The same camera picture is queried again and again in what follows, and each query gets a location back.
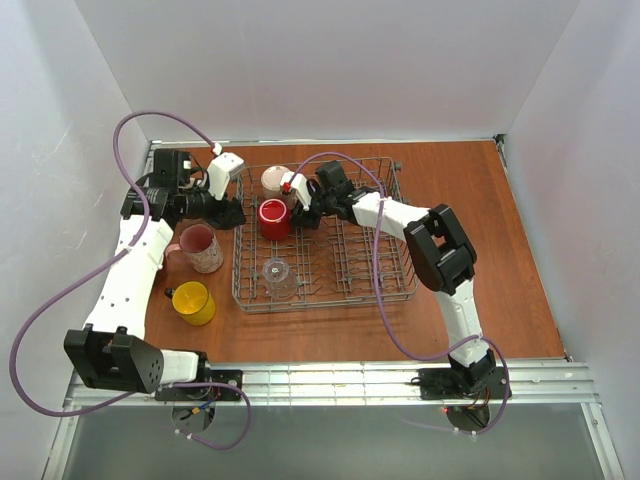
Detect red mug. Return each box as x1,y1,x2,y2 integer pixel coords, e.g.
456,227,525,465
258,198,291,241

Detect pink patterned mug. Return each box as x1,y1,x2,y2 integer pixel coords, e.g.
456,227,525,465
164,224,224,274

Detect yellow mug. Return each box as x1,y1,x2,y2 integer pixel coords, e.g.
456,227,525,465
164,281,216,326

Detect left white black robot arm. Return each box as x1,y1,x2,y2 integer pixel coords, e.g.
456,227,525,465
64,149,246,393

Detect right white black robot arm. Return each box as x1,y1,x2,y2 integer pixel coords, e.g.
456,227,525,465
280,160,496,394

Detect pale pink mug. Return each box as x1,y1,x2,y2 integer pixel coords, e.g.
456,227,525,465
260,165,291,200

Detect clear glass cup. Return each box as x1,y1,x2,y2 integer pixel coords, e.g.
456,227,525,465
262,258,298,300

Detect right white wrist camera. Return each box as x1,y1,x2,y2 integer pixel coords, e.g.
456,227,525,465
280,171,312,212

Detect grey wire dish rack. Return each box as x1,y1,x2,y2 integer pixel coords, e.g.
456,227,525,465
231,157,419,314

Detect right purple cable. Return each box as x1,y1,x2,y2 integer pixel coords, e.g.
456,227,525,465
287,152,512,436

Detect purple cable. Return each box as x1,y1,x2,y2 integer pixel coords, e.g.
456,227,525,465
8,109,254,450
287,152,512,436

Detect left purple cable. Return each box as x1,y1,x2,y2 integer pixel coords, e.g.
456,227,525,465
8,109,254,450

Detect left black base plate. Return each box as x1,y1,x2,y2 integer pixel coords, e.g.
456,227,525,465
154,369,243,403

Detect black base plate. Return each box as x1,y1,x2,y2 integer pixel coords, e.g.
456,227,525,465
410,367,506,400
154,369,243,403

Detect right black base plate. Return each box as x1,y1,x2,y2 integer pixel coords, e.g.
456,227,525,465
410,367,506,400

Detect aluminium frame rail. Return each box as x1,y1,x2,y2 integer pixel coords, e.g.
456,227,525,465
64,362,601,407

